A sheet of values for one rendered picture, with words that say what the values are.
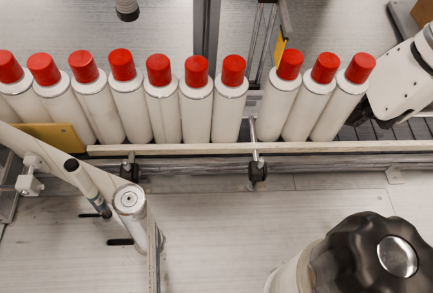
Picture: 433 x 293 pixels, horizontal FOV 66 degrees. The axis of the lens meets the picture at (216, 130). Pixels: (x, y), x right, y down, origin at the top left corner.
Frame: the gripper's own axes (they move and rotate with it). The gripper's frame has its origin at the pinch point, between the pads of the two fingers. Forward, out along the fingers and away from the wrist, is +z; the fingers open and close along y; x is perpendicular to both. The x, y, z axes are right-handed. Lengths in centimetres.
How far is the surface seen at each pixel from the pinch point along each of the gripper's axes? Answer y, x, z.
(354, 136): 0.4, 4.1, 5.2
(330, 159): 5.1, -1.3, 7.4
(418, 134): 0.1, 16.6, 0.7
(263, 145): 3.9, -14.9, 8.4
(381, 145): 4.3, 5.3, 1.1
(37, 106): 1, -51, 13
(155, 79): 1.8, -36.3, 0.1
